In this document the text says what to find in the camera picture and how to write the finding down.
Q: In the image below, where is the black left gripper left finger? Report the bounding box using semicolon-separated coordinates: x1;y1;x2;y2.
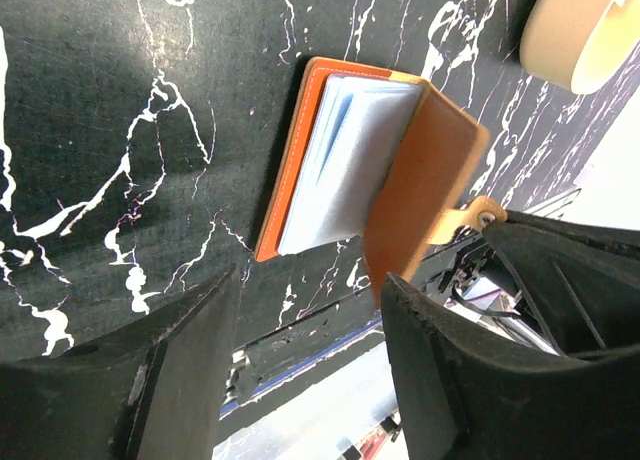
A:
1;269;240;459

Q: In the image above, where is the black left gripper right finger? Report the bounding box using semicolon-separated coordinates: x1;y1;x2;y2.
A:
381;274;639;459

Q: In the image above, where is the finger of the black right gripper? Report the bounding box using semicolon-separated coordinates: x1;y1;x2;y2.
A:
482;212;639;358

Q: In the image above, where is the brown leather card holder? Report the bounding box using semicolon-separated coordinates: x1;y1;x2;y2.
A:
255;56;508;291

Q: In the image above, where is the cream oval card tray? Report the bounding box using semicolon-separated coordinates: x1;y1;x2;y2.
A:
519;0;639;94

